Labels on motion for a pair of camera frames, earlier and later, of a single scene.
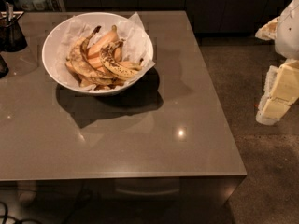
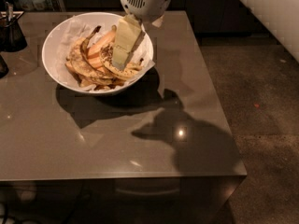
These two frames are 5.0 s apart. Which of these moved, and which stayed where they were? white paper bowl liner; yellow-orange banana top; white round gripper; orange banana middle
Moved: white round gripper
Stayed: yellow-orange banana top; orange banana middle; white paper bowl liner
